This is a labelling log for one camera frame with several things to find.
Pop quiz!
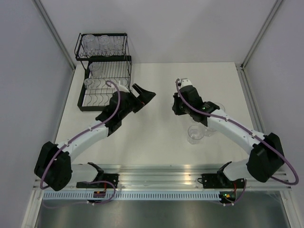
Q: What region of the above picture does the right aluminium frame post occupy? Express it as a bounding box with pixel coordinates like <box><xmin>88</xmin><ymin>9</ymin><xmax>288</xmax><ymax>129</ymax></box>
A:
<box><xmin>239</xmin><ymin>0</ymin><xmax>285</xmax><ymax>70</ymax></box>

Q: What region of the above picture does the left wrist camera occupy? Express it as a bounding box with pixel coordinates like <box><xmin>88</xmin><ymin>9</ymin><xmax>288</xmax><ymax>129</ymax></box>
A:
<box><xmin>116</xmin><ymin>81</ymin><xmax>130</xmax><ymax>93</ymax></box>

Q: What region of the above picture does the aluminium frame post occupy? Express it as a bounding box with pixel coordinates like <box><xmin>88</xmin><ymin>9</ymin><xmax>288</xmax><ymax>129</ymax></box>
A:
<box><xmin>239</xmin><ymin>0</ymin><xmax>285</xmax><ymax>70</ymax></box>
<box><xmin>32</xmin><ymin>0</ymin><xmax>76</xmax><ymax>72</ymax></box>

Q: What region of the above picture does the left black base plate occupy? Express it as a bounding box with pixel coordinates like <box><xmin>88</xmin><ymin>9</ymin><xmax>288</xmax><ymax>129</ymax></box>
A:
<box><xmin>76</xmin><ymin>173</ymin><xmax>119</xmax><ymax>189</ymax></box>

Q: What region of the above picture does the purple cable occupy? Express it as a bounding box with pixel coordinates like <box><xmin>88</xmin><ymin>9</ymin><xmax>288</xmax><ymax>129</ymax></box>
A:
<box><xmin>175</xmin><ymin>77</ymin><xmax>299</xmax><ymax>185</ymax></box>
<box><xmin>39</xmin><ymin>80</ymin><xmax>122</xmax><ymax>209</ymax></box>

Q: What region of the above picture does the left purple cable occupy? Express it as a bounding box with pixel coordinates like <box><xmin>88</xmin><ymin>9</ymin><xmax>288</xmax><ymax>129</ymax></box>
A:
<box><xmin>39</xmin><ymin>80</ymin><xmax>122</xmax><ymax>209</ymax></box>

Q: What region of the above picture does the aluminium mounting rail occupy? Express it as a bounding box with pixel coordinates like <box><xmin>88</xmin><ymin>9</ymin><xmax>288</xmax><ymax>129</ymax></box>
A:
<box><xmin>33</xmin><ymin>163</ymin><xmax>292</xmax><ymax>192</ymax></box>

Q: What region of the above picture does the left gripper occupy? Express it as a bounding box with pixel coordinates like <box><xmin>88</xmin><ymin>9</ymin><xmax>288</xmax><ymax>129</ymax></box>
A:
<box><xmin>119</xmin><ymin>84</ymin><xmax>155</xmax><ymax>119</ymax></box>

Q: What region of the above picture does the black wire dish rack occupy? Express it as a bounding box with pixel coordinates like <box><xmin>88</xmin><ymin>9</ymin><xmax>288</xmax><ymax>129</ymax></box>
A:
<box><xmin>74</xmin><ymin>33</ymin><xmax>132</xmax><ymax>112</ymax></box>

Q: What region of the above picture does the white slotted cable duct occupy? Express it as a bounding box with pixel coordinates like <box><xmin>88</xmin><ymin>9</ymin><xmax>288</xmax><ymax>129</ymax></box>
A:
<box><xmin>43</xmin><ymin>190</ymin><xmax>220</xmax><ymax>201</ymax></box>

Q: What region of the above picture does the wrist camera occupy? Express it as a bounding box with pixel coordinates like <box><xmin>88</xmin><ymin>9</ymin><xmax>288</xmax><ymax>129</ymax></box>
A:
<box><xmin>116</xmin><ymin>81</ymin><xmax>130</xmax><ymax>93</ymax></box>
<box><xmin>177</xmin><ymin>78</ymin><xmax>193</xmax><ymax>89</ymax></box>

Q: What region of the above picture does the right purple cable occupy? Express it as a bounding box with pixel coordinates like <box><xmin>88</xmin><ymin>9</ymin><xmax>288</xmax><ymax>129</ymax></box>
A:
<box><xmin>175</xmin><ymin>77</ymin><xmax>299</xmax><ymax>185</ymax></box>

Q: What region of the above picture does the left aluminium frame post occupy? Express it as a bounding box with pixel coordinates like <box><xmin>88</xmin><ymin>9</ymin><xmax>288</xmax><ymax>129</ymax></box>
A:
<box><xmin>32</xmin><ymin>0</ymin><xmax>76</xmax><ymax>72</ymax></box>

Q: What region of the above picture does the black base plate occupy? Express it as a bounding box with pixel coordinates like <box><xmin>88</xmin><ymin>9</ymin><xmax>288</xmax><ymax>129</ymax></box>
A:
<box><xmin>201</xmin><ymin>173</ymin><xmax>245</xmax><ymax>190</ymax></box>
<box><xmin>76</xmin><ymin>173</ymin><xmax>119</xmax><ymax>189</ymax></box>

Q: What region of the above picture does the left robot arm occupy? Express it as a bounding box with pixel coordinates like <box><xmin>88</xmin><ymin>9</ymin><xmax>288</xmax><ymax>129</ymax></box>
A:
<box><xmin>34</xmin><ymin>80</ymin><xmax>156</xmax><ymax>191</ymax></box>

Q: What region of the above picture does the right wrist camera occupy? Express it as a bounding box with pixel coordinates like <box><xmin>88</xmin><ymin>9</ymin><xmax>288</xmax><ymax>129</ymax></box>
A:
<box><xmin>177</xmin><ymin>78</ymin><xmax>193</xmax><ymax>89</ymax></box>

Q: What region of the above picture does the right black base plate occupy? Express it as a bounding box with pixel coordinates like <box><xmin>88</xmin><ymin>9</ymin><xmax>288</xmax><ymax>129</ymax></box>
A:
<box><xmin>201</xmin><ymin>173</ymin><xmax>245</xmax><ymax>190</ymax></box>

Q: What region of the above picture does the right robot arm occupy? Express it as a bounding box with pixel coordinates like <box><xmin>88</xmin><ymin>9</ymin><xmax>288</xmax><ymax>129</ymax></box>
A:
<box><xmin>172</xmin><ymin>80</ymin><xmax>284</xmax><ymax>188</ymax></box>

